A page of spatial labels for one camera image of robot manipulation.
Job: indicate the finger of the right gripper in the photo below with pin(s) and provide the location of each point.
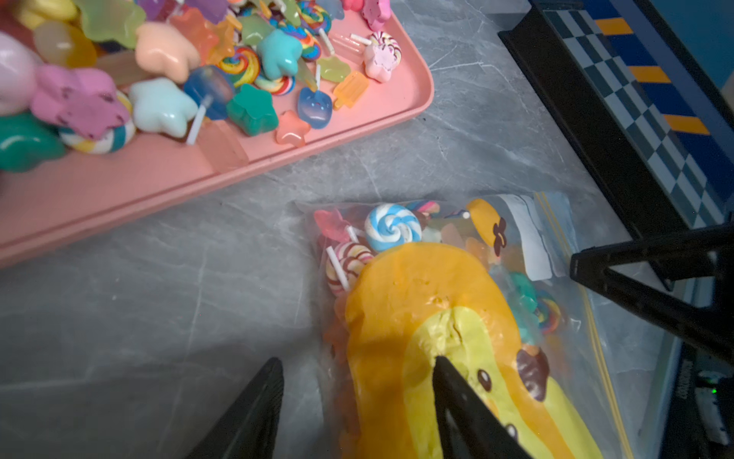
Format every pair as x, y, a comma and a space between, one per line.
693, 249
707, 328

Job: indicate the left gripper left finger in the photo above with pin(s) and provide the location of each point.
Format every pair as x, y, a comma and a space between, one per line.
248, 429

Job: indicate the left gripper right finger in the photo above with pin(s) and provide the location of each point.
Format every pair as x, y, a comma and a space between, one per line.
467, 428

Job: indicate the pink plastic tray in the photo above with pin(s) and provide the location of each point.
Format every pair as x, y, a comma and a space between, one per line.
62, 201

